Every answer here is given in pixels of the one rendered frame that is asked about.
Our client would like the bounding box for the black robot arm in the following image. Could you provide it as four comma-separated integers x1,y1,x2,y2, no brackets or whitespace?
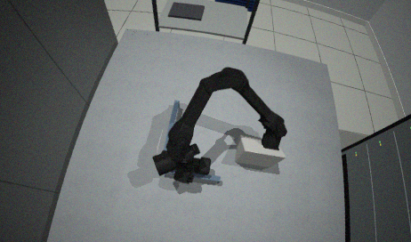
153,68,287,184

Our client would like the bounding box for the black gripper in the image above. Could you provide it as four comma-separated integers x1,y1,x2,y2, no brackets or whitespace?
177,157,211,175

